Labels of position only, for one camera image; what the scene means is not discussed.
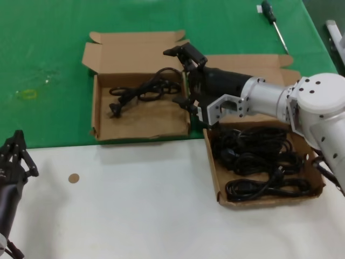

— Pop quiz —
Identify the shallow open cardboard box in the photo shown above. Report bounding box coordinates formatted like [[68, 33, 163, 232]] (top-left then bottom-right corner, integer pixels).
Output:
[[81, 29, 194, 141]]

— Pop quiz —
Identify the grey metal object at edge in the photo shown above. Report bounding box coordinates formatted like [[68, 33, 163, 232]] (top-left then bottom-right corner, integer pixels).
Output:
[[325, 19, 345, 54]]

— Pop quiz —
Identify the large open cardboard box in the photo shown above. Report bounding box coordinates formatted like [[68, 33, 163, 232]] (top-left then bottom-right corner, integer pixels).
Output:
[[201, 54, 326, 209]]

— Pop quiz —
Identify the black power cable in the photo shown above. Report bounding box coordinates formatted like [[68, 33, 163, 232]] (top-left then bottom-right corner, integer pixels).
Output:
[[225, 166, 314, 202], [107, 67, 183, 119], [220, 149, 305, 176], [211, 128, 295, 161]]

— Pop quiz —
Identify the green table cloth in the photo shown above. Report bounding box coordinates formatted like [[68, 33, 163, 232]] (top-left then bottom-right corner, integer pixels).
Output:
[[0, 0, 345, 151]]

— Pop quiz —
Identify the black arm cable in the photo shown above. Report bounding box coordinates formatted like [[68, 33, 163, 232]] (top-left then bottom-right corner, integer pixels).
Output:
[[311, 155, 345, 197], [2, 238, 24, 259]]

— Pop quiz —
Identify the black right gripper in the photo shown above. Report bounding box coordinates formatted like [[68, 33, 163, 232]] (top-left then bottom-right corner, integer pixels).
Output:
[[162, 42, 254, 117]]

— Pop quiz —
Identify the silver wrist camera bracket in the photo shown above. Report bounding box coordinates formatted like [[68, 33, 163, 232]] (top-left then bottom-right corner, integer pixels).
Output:
[[206, 93, 245, 128]]

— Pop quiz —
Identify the green handled screwdriver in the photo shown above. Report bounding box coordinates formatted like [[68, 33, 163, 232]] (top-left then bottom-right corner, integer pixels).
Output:
[[260, 0, 289, 54]]

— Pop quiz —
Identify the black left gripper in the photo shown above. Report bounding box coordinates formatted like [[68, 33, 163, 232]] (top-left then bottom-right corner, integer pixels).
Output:
[[0, 129, 39, 190]]

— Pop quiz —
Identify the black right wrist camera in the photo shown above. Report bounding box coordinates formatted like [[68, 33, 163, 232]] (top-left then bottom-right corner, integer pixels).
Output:
[[194, 105, 213, 130]]

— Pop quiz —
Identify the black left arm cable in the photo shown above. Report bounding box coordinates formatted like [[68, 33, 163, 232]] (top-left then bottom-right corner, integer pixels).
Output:
[[2, 238, 24, 259]]

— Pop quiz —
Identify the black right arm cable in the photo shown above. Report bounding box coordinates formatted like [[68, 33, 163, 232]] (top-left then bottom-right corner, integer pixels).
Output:
[[311, 155, 345, 197]]

